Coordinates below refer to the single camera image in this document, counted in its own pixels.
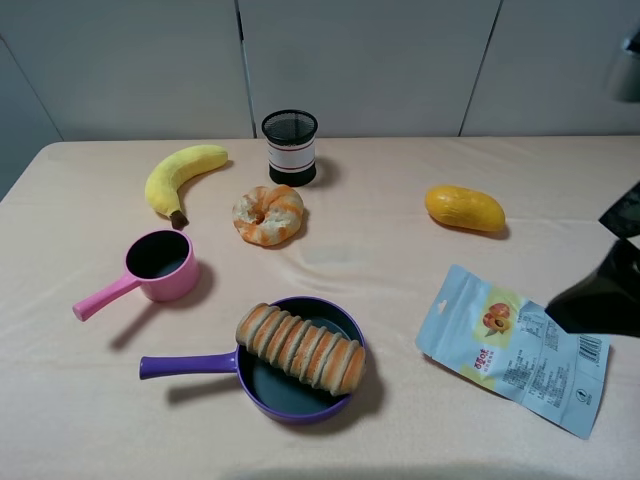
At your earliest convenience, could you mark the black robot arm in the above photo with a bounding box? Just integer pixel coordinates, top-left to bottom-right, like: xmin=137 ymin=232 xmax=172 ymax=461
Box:
xmin=545 ymin=185 xmax=639 ymax=337

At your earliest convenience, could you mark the black mesh pen cup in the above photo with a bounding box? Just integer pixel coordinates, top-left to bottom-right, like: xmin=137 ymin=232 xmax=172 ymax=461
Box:
xmin=261 ymin=109 xmax=318 ymax=187

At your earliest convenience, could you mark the yellow mango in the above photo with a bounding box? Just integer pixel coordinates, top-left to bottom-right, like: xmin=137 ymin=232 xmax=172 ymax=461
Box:
xmin=425 ymin=185 xmax=506 ymax=232

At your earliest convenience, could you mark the pink small saucepan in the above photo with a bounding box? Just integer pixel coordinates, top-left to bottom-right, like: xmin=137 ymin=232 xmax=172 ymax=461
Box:
xmin=72 ymin=230 xmax=200 ymax=322

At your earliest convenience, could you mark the yellow plush banana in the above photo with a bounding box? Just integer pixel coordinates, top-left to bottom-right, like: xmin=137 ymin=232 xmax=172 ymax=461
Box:
xmin=144 ymin=145 xmax=228 ymax=230

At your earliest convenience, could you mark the orange striped bagel bread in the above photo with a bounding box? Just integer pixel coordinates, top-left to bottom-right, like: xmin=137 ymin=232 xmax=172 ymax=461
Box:
xmin=232 ymin=185 xmax=304 ymax=247

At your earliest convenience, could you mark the purple frying pan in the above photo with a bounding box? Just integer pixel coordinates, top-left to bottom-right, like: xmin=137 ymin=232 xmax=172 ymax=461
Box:
xmin=139 ymin=296 xmax=366 ymax=424

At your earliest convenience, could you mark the ridged long bread roll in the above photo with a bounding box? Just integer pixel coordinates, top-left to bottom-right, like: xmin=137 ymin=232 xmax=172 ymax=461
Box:
xmin=235 ymin=303 xmax=366 ymax=396

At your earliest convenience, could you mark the light blue snack bag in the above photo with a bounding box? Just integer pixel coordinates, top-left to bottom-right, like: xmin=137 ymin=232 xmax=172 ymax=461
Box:
xmin=416 ymin=265 xmax=610 ymax=439

